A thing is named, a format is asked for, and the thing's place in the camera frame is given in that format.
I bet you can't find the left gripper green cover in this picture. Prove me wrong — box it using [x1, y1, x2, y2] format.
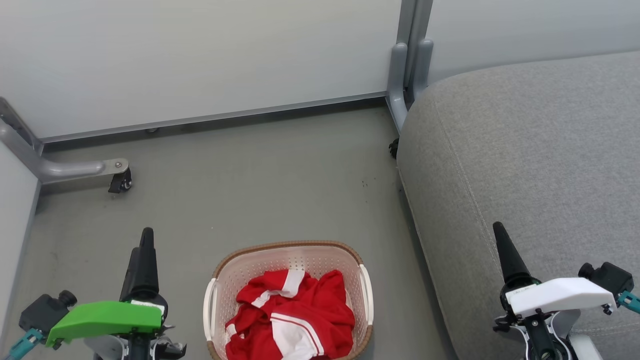
[45, 227, 187, 360]

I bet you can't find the grey fabric sofa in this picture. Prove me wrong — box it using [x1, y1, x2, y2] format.
[396, 50, 640, 360]

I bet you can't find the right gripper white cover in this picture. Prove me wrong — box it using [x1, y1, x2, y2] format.
[492, 221, 618, 360]

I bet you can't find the red and white garment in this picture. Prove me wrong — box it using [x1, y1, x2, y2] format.
[225, 269, 356, 360]

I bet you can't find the white door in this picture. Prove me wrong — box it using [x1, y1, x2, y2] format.
[425, 0, 640, 85]

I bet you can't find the teal right camera cable plug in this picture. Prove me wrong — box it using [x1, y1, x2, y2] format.
[616, 291, 640, 315]

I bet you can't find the white partition panel narrow view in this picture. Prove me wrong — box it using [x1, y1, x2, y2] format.
[0, 142, 42, 346]

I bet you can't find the white plastic laundry basket brown rim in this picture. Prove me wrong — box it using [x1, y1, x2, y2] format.
[202, 241, 375, 360]

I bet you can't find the teal left camera cable plug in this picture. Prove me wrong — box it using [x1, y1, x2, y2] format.
[4, 327, 46, 360]

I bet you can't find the teal camera cable plug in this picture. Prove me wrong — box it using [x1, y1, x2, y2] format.
[4, 327, 46, 360]
[616, 291, 640, 315]

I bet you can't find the grey metal partition post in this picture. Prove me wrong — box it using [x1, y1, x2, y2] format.
[386, 0, 435, 133]

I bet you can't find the grey metal partition foot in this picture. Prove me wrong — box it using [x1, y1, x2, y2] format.
[0, 97, 130, 184]

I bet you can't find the wide white partition panel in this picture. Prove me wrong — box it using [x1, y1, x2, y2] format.
[0, 0, 403, 144]

